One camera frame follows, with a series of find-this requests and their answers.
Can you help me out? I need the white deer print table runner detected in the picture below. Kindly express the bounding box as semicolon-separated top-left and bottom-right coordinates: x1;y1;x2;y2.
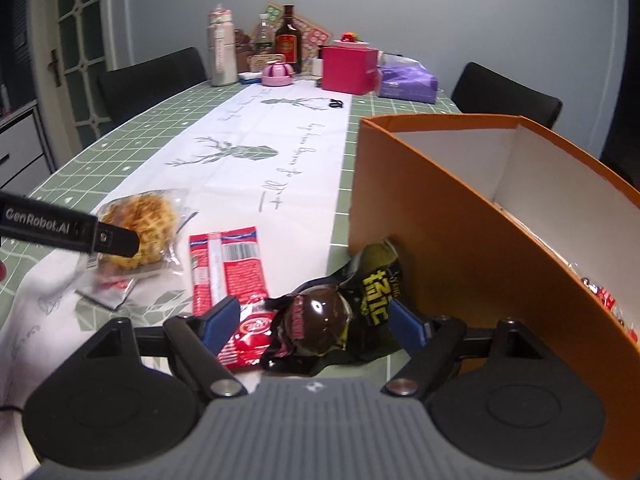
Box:
0;82;351;411

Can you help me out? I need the yellow crispy snack packet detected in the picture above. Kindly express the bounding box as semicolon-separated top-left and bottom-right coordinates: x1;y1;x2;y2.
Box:
75;188;198;311

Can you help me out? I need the orange cardboard box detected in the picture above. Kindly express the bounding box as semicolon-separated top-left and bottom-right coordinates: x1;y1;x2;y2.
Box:
348;114;640;478

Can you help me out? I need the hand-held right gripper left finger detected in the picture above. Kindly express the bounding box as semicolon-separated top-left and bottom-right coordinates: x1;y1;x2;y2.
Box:
45;295;248;401

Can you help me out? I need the pink patterned board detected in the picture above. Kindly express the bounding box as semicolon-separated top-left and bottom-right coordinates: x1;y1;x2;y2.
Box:
292;14;333;49

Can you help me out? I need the glass pane door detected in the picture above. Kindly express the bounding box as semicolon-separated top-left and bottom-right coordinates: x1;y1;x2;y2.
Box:
42;0;130;161

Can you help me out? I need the clear white candy ball packet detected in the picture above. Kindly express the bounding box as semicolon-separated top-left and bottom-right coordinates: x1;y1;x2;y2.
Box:
565;255;640;343

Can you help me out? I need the brown figurine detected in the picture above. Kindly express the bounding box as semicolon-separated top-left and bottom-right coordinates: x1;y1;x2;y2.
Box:
235;29;253;73

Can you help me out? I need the black and yellow snack packet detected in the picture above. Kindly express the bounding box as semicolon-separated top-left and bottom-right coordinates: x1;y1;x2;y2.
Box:
260;240;401;376

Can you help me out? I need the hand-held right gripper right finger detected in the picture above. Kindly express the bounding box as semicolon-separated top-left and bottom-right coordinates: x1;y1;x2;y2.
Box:
382;300;577;398

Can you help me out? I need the white drawer cabinet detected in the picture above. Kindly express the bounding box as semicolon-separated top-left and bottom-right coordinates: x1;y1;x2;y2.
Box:
0;100;56;196

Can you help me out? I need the red snack packet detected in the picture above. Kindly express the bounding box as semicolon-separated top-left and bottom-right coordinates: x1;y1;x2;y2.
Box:
188;226;278;371

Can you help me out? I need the pink round bowl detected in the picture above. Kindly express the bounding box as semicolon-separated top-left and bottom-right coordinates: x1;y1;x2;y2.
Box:
261;61;295;87

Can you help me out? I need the white tumbler bottle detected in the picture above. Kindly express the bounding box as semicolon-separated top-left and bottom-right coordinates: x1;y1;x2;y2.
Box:
206;6;238;87

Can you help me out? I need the pink cube box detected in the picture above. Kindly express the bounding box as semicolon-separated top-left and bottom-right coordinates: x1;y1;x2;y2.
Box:
320;45;379;96

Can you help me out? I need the purple tissue pack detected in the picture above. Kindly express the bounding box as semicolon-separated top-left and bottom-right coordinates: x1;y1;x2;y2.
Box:
375;54;440;105

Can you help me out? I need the clear green label plastic bottle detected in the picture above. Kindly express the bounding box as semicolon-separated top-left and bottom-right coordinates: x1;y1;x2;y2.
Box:
255;14;277;56

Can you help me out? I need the black chair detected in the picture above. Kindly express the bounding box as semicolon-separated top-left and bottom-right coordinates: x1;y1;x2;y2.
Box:
450;62;563;130
96;47;208;128

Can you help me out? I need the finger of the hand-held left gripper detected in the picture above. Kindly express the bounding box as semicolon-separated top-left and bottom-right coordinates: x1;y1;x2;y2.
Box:
92;221;141;257

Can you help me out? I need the brown liquor bottle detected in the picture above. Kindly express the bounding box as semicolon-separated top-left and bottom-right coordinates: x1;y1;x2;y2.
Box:
275;4;303;75

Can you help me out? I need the beige small box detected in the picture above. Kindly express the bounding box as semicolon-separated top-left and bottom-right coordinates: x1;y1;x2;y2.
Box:
248;52;286;75

